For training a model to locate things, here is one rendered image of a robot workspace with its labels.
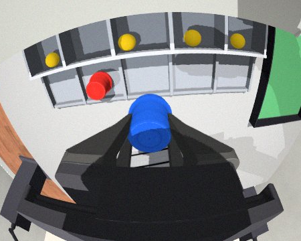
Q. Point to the red plug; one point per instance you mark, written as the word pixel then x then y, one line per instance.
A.
pixel 100 83

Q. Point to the yellow ball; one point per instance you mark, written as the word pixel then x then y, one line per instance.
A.
pixel 237 40
pixel 52 60
pixel 192 37
pixel 126 42

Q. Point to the green tray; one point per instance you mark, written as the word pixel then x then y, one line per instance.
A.
pixel 278 99

